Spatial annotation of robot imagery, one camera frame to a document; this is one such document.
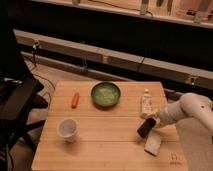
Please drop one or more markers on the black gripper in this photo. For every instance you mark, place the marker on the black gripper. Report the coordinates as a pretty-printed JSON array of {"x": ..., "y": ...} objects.
[{"x": 146, "y": 127}]

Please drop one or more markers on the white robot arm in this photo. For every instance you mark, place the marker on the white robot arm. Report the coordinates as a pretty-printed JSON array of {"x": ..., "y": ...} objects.
[{"x": 189, "y": 105}]

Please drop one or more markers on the white sponge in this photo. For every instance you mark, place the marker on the white sponge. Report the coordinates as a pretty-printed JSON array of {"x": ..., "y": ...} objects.
[{"x": 153, "y": 143}]

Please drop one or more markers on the small white bottle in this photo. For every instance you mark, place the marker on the small white bottle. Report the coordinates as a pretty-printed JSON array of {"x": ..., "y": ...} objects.
[{"x": 146, "y": 103}]

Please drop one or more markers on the green bowl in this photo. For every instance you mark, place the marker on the green bowl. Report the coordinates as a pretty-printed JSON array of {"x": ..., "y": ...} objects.
[{"x": 105, "y": 94}]

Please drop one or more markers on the orange carrot toy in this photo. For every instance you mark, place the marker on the orange carrot toy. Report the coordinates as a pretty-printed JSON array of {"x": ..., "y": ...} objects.
[{"x": 75, "y": 100}]

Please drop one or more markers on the white cup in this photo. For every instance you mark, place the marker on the white cup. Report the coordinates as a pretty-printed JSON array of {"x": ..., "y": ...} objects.
[{"x": 67, "y": 130}]

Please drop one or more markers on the black chair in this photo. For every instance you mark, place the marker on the black chair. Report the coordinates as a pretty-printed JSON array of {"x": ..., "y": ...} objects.
[{"x": 18, "y": 94}]

